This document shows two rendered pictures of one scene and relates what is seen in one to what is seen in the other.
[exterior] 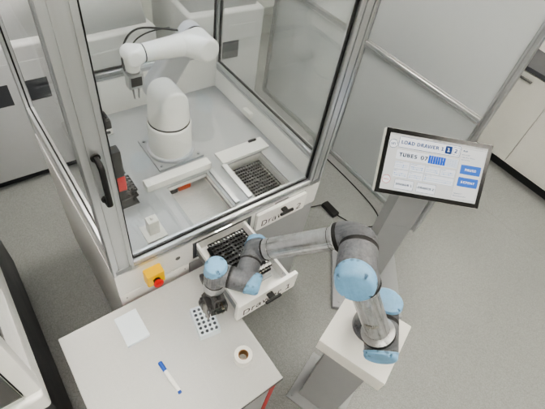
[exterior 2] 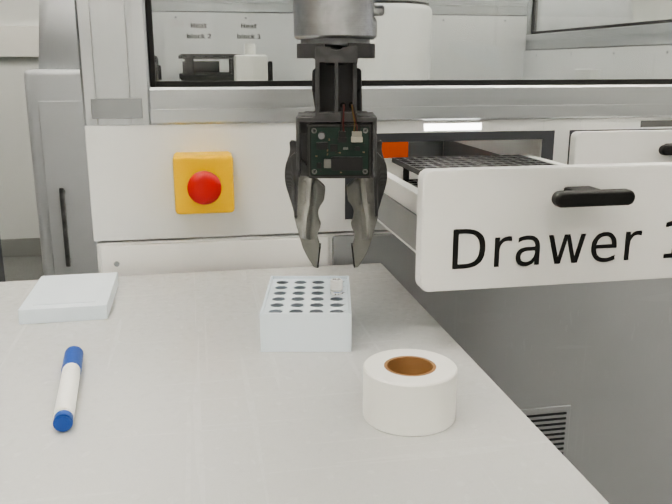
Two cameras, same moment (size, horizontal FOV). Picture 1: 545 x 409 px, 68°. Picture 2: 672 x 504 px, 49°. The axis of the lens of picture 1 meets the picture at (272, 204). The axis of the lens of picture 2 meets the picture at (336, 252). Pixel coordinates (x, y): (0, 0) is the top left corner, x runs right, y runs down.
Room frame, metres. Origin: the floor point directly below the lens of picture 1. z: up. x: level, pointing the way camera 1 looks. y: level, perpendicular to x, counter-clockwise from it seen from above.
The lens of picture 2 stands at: (0.13, -0.26, 1.02)
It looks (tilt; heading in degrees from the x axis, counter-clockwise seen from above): 14 degrees down; 35
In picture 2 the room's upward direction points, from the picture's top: straight up
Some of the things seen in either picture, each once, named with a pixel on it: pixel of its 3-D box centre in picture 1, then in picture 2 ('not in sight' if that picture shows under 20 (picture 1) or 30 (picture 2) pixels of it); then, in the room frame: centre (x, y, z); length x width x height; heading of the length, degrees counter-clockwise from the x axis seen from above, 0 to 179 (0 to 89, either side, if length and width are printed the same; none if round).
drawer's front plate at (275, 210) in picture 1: (281, 210); (665, 169); (1.25, -0.04, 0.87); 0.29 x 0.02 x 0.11; 136
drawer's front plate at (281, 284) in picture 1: (266, 294); (569, 224); (0.80, -0.05, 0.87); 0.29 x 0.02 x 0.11; 136
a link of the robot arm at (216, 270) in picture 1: (216, 273); not in sight; (0.70, 0.14, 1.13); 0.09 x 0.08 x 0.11; 86
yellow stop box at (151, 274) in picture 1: (154, 276); (203, 182); (0.78, 0.40, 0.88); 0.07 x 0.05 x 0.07; 136
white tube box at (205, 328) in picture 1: (204, 320); (308, 310); (0.69, 0.16, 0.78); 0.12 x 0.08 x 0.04; 35
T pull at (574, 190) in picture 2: (272, 296); (586, 195); (0.79, -0.07, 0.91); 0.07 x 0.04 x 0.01; 136
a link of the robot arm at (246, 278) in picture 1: (246, 277); not in sight; (0.71, 0.04, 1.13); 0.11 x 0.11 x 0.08; 86
